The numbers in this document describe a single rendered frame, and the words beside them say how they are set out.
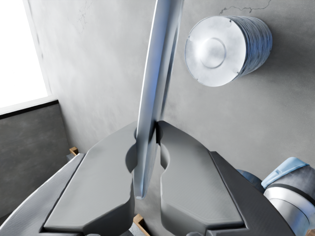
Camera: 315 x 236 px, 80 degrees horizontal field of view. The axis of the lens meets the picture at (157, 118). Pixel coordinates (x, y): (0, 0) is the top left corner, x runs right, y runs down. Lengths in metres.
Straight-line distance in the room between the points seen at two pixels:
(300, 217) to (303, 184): 0.07
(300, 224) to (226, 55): 0.62
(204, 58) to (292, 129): 0.62
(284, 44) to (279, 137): 0.50
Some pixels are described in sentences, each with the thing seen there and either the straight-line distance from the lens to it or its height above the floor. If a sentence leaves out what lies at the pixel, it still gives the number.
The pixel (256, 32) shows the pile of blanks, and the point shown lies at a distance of 0.98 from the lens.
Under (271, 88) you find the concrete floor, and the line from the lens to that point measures 1.19.
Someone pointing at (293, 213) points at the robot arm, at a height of 0.73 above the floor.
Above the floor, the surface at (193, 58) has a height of 0.33.
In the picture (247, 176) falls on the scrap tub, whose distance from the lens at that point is 1.42.
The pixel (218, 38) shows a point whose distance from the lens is 0.89.
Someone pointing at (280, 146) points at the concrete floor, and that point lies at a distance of 1.29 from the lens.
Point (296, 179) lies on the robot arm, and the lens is 0.57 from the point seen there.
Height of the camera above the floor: 1.12
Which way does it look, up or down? 40 degrees down
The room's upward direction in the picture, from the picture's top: 116 degrees counter-clockwise
